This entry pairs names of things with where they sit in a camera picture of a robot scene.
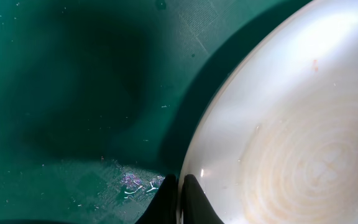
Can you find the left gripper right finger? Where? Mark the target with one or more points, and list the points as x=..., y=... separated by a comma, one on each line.
x=194, y=204

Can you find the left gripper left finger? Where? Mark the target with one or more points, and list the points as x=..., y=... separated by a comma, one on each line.
x=162, y=209

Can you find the light blue plate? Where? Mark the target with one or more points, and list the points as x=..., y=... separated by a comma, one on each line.
x=279, y=141

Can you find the teal plastic tray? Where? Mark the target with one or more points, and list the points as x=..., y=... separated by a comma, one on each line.
x=99, y=99

